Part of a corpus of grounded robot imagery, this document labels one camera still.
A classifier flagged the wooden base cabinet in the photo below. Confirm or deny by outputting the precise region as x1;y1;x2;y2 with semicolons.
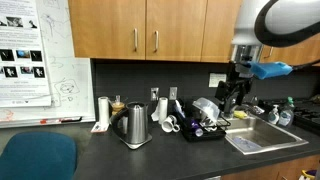
221;153;320;180

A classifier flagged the purple and white bottle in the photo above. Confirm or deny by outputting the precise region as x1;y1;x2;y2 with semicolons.
189;119;204;138

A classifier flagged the white research poster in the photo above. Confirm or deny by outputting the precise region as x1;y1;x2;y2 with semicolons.
0;0;53;108

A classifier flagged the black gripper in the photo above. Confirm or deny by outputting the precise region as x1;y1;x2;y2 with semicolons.
214;60;255;118

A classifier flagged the glass jar with brown contents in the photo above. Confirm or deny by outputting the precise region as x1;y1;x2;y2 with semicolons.
110;95;127;116

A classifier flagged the clear plastic lid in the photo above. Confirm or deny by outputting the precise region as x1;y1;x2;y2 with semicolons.
231;134;263;153

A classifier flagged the white and red packet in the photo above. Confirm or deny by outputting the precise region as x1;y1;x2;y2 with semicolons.
90;121;110;134

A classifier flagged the stainless steel electric kettle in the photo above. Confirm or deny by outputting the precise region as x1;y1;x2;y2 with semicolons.
109;101;150;145

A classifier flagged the black whiteboard marker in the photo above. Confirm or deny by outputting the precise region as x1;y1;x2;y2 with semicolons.
60;116;83;123

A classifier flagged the white bowl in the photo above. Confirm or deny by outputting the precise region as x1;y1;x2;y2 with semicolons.
199;117;218;133

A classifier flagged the green capped dish soap bottle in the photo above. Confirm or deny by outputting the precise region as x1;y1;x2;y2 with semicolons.
278;96;296;128

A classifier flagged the white paper note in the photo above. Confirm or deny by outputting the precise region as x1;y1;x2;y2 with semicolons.
208;72;228;88

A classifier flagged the black wire dish rack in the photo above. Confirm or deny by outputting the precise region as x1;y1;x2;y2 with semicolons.
173;98;232;143

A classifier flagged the white ceramic mug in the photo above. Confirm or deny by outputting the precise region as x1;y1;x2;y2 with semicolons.
161;114;181;134

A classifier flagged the white whiteboard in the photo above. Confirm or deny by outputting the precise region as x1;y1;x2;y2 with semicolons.
0;0;97;129

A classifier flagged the white soap pump bottle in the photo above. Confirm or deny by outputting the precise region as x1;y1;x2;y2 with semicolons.
267;104;280;125

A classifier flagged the silver cabinet handle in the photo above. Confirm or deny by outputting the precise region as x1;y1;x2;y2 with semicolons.
153;30;160;53
264;46;274;59
133;27;139;52

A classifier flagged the red whiteboard marker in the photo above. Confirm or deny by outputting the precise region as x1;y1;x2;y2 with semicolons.
39;118;63;125

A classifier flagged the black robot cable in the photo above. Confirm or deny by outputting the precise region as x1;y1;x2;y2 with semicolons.
254;0;320;72

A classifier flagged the clear plastic food container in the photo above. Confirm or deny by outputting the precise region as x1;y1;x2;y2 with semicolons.
192;97;221;125

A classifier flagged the stainless steel sink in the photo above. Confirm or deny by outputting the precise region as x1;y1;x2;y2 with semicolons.
223;114;309;156

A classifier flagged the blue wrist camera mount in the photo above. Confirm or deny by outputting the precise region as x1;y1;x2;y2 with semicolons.
249;61;294;80

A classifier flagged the yellow sponge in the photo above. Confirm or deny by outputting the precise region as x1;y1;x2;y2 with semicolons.
233;110;249;120

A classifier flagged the yellow and purple clamp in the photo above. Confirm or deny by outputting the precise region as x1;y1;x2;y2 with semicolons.
298;169;318;180

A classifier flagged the blue office chair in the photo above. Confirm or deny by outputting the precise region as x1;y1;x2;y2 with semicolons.
0;131;78;180

